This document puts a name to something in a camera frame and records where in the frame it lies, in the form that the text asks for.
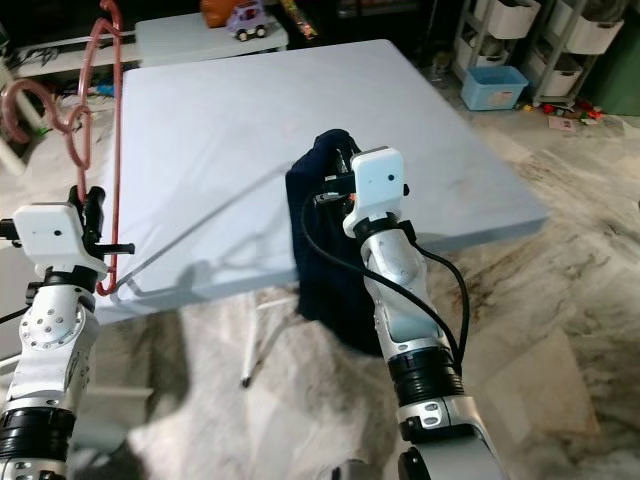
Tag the pink plastic hanger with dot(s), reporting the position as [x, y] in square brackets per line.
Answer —
[75, 135]

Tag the dark navy garment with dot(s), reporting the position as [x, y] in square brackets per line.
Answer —
[320, 280]

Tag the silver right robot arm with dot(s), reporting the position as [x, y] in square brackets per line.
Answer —
[405, 290]

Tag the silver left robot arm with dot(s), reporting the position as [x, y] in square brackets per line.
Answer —
[60, 340]

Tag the light blue folding table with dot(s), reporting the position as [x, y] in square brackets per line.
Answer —
[260, 130]

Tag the light blue storage bin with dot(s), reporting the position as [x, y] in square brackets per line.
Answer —
[495, 88]

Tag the white purple toy car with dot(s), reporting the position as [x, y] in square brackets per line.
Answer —
[248, 20]

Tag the white low table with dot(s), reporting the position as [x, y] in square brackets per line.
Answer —
[190, 40]

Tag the orange toy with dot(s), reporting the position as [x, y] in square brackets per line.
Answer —
[218, 12]

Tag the white shelf trolley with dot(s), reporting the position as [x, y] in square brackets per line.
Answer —
[590, 35]
[500, 18]

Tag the pink card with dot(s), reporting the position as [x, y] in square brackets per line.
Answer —
[567, 124]

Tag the small red toys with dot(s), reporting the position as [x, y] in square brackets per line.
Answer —
[575, 110]

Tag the green plastic laundry basket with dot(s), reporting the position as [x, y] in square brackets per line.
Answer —
[615, 85]

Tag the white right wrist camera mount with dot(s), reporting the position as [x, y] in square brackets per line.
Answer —
[380, 185]

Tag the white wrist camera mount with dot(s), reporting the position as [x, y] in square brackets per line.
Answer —
[380, 185]
[50, 235]

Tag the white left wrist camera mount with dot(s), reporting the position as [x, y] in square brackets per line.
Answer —
[50, 235]

